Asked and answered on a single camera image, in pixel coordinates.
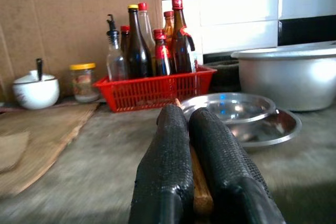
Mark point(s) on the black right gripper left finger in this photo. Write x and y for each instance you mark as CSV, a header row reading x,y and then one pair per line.
x,y
165,169

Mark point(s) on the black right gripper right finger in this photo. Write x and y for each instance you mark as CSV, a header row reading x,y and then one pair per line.
x,y
223,171

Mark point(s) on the wooden chopstick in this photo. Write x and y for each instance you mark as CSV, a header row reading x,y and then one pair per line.
x,y
200,190

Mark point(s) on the shallow steel dish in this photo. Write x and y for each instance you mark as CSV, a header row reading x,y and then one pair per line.
x,y
228,108

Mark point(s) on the deep steel dish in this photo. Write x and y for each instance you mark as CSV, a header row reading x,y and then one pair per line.
x,y
273,132

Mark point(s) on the red plastic basket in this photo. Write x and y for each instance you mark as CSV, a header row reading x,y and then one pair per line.
x,y
147,93

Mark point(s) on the large aluminium pot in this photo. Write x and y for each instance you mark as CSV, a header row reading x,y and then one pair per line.
x,y
286,82

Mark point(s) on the short bottle red label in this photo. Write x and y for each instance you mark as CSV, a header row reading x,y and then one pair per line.
x,y
161,56

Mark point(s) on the dark bottle yellow cap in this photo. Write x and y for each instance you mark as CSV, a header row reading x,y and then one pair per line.
x,y
137,56

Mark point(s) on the clear bottle black pourer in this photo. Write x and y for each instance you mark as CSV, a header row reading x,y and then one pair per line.
x,y
115,61

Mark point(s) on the glass jar yellow lid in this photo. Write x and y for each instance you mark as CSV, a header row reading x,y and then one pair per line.
x,y
83,82

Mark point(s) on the large flat cardboard piece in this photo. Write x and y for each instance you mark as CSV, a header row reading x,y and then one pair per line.
x,y
52,129

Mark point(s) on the tall brown bottle red cap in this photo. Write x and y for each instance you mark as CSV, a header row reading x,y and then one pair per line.
x,y
181,48

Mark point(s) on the small dark bottle red cap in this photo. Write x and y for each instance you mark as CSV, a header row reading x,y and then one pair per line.
x,y
124,37

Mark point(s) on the clear bottle red cap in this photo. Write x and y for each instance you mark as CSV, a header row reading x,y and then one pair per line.
x,y
146,27

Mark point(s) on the amber bottle red cap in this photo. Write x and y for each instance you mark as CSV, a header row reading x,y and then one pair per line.
x,y
168,24

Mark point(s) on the white ceramic lidded pot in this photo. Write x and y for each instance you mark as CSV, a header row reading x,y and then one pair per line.
x,y
35,94

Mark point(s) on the upright cardboard sheet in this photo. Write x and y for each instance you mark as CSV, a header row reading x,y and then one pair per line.
x,y
65,11

